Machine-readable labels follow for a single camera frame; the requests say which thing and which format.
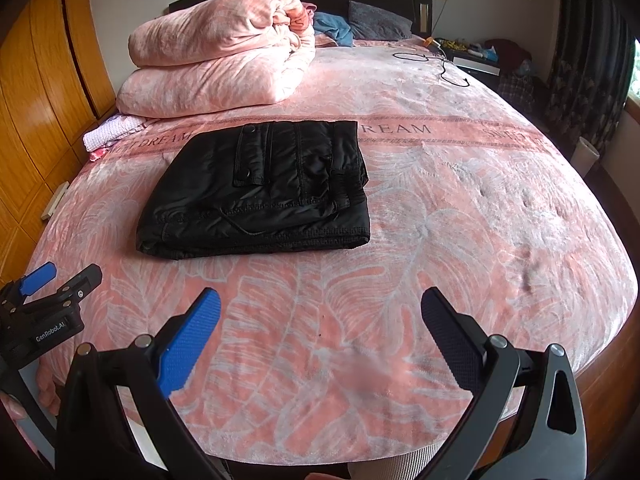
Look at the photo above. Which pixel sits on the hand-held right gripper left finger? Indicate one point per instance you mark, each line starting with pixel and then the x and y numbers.
pixel 192 345

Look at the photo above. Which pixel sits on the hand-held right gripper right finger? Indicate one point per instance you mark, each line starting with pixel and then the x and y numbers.
pixel 450 340

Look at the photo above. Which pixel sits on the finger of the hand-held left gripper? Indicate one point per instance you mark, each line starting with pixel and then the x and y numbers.
pixel 80 280
pixel 37 277

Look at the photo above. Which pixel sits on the black pants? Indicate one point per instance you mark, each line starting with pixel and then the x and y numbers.
pixel 260 190

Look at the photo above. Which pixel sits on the person's left hand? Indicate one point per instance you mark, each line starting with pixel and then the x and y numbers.
pixel 52 387

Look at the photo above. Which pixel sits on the red floral cloth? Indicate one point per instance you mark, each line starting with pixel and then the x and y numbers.
pixel 98 154

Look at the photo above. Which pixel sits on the pink bed cover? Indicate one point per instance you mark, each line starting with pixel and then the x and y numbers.
pixel 450 210

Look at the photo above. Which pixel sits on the pink white knitted cloth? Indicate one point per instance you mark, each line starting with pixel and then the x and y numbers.
pixel 110 132

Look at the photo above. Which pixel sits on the wooden wardrobe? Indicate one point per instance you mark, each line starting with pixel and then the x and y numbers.
pixel 45 110

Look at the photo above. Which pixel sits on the white waste bin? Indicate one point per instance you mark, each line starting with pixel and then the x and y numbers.
pixel 586 155

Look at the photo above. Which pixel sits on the plaid cloth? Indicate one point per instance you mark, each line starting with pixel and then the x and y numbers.
pixel 517 90

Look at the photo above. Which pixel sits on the folded pink quilt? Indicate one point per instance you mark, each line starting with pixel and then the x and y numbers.
pixel 215 55

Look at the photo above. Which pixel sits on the dark nightstand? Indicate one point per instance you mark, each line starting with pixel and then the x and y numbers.
pixel 475 62

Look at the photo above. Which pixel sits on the dark red cloth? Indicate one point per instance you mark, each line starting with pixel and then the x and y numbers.
pixel 507 52

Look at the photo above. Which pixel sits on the dark patterned curtain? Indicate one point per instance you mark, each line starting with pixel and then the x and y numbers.
pixel 585 60

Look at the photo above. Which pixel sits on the grey pillow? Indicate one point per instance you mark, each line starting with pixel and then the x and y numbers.
pixel 380 21

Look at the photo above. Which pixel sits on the window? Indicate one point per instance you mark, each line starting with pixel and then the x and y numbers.
pixel 635 70

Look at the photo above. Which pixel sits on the blue cloth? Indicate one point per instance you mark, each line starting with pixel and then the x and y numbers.
pixel 335 27

